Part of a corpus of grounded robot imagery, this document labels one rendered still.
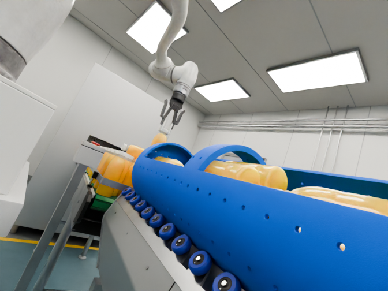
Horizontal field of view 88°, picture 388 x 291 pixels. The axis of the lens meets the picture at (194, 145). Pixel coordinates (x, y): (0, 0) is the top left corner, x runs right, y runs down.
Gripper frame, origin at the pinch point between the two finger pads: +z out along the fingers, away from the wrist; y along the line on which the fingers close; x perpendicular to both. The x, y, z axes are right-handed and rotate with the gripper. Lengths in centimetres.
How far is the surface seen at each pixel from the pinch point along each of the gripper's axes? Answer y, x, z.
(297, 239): -11, -90, 27
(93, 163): -25.2, -2.0, 30.8
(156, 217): -9, -50, 37
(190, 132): 230, 446, -133
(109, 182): -15.9, -4.8, 36.5
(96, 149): -26.7, -2.1, 24.6
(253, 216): -11, -84, 26
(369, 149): 326, 31, -127
